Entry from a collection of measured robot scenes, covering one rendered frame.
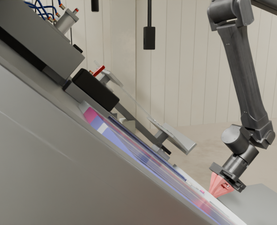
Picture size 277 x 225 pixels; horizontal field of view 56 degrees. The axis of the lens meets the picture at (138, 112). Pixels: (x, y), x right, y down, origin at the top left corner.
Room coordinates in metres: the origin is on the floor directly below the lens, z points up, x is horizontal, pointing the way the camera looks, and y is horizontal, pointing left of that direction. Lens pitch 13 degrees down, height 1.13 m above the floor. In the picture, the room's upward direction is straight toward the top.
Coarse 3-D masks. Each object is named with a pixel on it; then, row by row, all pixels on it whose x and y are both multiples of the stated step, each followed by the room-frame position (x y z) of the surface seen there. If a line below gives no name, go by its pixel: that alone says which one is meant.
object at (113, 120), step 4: (112, 120) 0.59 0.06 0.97; (116, 124) 0.59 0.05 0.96; (120, 124) 0.60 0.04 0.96; (120, 128) 0.60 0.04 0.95; (124, 128) 0.60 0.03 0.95; (124, 132) 0.60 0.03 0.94; (128, 132) 0.60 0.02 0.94; (132, 136) 0.61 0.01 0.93; (136, 140) 0.61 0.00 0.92; (140, 144) 0.62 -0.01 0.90; (144, 144) 0.62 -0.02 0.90; (144, 148) 0.62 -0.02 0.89; (148, 148) 0.62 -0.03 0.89; (152, 152) 0.63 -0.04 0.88; (156, 156) 0.63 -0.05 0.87; (160, 160) 0.64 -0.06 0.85; (164, 164) 0.64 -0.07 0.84; (168, 164) 0.64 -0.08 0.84; (172, 168) 0.65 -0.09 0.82; (176, 172) 0.65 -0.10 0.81; (180, 176) 0.66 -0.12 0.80; (184, 180) 0.66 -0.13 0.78
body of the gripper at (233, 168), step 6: (234, 156) 0.73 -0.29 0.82; (228, 162) 0.71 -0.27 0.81; (234, 162) 0.70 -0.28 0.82; (240, 162) 0.70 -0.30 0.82; (246, 162) 0.70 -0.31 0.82; (222, 168) 0.71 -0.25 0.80; (228, 168) 0.70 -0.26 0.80; (234, 168) 0.70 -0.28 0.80; (240, 168) 0.69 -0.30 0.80; (246, 168) 0.71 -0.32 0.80; (228, 174) 0.68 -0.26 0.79; (234, 174) 0.69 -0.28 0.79; (240, 174) 0.70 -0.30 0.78; (234, 180) 0.66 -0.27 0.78; (240, 180) 0.67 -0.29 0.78; (240, 186) 0.67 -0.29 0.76; (246, 186) 0.67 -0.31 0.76
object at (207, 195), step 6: (174, 168) 0.85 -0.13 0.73; (186, 174) 0.79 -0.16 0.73; (192, 180) 0.75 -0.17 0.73; (198, 186) 0.72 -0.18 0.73; (204, 192) 0.68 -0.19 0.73; (210, 198) 0.66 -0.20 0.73; (216, 204) 0.63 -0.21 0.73; (222, 204) 0.62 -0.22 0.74; (222, 210) 0.60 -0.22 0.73; (228, 210) 0.59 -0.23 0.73; (234, 216) 0.57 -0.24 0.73; (240, 222) 0.55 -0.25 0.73
